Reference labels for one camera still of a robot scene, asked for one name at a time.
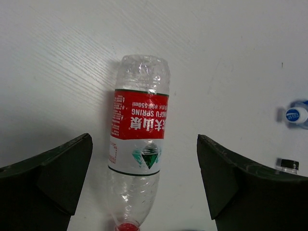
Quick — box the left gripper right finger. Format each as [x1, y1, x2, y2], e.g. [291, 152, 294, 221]
[197, 135, 308, 231]

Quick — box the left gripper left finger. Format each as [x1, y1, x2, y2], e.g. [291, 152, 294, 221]
[0, 133, 93, 231]

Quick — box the small pepsi label bottle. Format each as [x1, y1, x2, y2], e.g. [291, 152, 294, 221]
[276, 158, 299, 175]

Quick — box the red label water bottle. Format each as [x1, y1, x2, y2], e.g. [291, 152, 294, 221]
[106, 54, 170, 231]

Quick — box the blue label bottle lying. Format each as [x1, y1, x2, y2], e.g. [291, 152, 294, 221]
[276, 99, 308, 130]

